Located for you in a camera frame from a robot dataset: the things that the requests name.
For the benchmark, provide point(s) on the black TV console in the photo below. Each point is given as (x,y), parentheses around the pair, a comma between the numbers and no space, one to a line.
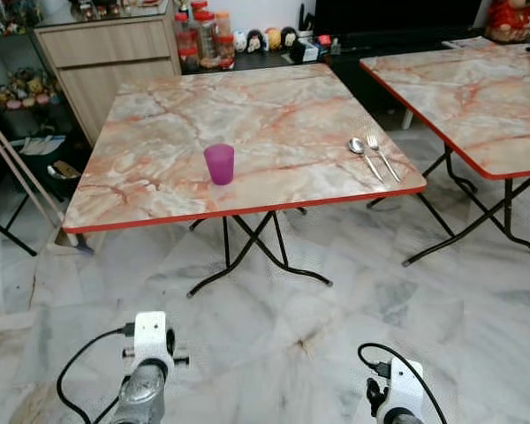
(344,57)

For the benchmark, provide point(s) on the silver metal fork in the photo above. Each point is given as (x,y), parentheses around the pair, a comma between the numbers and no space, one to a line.
(382,157)

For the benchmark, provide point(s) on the light wooden cabinet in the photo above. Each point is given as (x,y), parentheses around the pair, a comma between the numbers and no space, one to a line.
(106,79)

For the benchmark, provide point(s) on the red laughing figure statue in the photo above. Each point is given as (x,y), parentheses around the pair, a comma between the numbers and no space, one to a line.
(511,19)

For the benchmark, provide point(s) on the white round doll figurine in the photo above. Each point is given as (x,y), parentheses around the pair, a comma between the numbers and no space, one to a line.
(240,42)

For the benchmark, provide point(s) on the small white black box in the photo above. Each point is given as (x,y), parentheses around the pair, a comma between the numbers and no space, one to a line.
(305,51)

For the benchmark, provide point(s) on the wooden folding rack poles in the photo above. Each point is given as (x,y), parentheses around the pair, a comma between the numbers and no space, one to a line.
(22,177)

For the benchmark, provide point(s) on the purple plastic cup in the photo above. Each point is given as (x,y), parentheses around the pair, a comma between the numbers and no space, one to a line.
(219,166)

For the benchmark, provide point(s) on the dark brown doll figurine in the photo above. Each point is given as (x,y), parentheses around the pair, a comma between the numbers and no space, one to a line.
(289,38)

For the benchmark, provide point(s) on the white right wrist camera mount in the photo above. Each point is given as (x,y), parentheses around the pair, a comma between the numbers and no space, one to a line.
(405,389)

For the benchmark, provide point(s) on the silver metal spoon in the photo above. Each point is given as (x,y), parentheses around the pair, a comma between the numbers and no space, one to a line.
(356,146)

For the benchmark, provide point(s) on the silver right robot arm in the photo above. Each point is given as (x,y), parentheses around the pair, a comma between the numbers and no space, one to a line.
(401,418)

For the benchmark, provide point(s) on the black television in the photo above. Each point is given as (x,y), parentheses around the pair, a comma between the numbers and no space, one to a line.
(397,16)

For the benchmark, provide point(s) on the dark shelf with toys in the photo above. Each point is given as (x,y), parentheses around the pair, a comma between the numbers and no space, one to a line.
(22,97)

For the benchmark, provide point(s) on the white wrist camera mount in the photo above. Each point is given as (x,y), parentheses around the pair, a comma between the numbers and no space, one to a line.
(405,389)
(150,336)

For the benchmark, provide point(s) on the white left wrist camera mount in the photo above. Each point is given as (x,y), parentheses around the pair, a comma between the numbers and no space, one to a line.
(150,336)

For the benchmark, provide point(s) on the marble folding table red edge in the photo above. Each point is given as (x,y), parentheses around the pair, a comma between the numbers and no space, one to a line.
(477,97)
(274,124)

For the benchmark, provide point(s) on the small red-lid plastic jar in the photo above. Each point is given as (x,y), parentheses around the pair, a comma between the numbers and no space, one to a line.
(226,50)

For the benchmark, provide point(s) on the printed magazine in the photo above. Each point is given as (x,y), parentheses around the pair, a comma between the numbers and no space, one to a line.
(466,42)

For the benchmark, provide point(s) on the large red-lid snack jar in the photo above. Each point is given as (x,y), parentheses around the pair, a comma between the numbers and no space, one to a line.
(207,40)

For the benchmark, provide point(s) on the black round doll figurine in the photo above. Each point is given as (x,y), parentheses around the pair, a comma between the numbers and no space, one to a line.
(256,41)

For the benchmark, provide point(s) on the orange-lid plastic jar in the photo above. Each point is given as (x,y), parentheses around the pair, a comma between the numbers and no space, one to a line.
(223,25)

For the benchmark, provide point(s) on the tall red-lid plastic jar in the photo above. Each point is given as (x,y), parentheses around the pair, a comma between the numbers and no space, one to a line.
(186,49)

